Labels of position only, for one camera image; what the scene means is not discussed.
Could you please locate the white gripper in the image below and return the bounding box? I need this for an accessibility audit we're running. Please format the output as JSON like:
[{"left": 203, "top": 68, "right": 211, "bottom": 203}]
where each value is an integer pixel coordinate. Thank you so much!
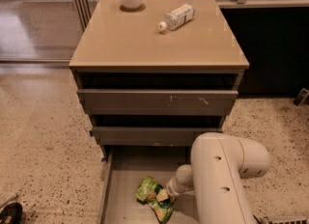
[{"left": 155, "top": 177, "right": 185, "bottom": 202}]

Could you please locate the green rice chip bag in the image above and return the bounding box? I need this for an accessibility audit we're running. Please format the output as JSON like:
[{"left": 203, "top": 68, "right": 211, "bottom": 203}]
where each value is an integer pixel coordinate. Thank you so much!
[{"left": 136, "top": 176, "right": 175, "bottom": 222}]

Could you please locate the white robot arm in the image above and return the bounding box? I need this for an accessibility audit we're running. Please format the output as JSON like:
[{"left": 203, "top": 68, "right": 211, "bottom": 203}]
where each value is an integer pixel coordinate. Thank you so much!
[{"left": 157, "top": 132, "right": 270, "bottom": 224}]

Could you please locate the bottom grey open drawer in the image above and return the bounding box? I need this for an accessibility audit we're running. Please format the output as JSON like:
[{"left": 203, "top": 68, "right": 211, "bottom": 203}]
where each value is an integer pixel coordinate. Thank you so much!
[{"left": 98, "top": 146, "right": 199, "bottom": 224}]

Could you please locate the middle grey drawer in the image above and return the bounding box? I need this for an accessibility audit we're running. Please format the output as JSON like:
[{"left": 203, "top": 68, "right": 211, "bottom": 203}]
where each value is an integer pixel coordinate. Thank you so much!
[{"left": 92, "top": 126, "right": 222, "bottom": 146}]

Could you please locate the top grey drawer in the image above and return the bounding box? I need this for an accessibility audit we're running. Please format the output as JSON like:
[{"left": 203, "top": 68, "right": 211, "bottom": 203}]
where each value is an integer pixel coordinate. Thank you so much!
[{"left": 77, "top": 89, "right": 238, "bottom": 116}]

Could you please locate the tan drawer cabinet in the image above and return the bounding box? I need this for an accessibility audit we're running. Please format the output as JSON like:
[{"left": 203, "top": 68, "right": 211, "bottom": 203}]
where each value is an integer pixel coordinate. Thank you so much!
[{"left": 69, "top": 0, "right": 250, "bottom": 164}]

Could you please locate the metal floor vent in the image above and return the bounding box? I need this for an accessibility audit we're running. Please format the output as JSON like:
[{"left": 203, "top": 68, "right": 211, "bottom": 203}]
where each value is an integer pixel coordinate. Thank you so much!
[{"left": 261, "top": 215, "right": 309, "bottom": 224}]

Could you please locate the black object floor left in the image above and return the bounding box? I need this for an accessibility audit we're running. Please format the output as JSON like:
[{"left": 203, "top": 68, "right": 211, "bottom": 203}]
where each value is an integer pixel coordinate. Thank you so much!
[{"left": 0, "top": 195, "right": 23, "bottom": 224}]

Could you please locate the small dark floor object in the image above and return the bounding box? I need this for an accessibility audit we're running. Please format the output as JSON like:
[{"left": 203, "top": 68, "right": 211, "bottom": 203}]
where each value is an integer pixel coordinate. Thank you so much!
[{"left": 293, "top": 88, "right": 309, "bottom": 106}]

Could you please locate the clear plastic water bottle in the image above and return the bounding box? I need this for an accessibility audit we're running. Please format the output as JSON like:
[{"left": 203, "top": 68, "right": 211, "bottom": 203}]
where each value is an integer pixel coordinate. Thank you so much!
[{"left": 158, "top": 4, "right": 195, "bottom": 32}]

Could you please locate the metal window frame post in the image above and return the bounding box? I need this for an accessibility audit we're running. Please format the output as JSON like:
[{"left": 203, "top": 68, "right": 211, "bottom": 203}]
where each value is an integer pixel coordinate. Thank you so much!
[{"left": 67, "top": 0, "right": 92, "bottom": 32}]

